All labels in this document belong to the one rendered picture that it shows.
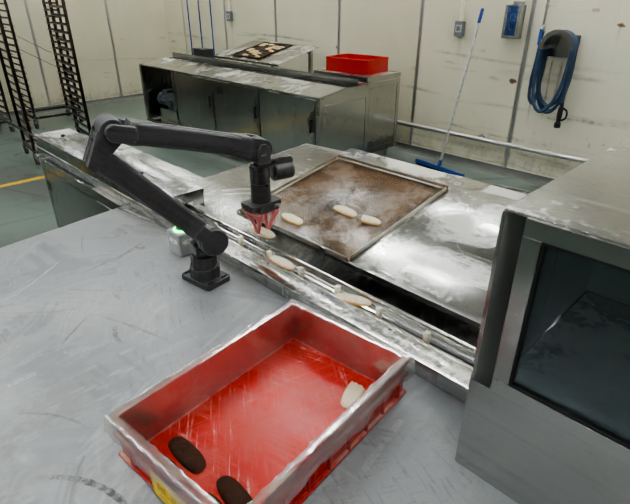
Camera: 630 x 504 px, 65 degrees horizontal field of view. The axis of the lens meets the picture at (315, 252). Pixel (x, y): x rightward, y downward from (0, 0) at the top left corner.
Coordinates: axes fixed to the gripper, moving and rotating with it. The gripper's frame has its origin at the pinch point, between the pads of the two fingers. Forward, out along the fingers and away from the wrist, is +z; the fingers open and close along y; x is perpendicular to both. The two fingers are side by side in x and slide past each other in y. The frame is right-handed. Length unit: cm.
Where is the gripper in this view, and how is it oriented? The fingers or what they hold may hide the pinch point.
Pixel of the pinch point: (262, 229)
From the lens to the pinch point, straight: 148.2
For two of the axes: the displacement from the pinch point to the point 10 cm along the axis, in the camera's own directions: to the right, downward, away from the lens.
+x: -7.0, -3.3, 6.3
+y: 7.1, -3.3, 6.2
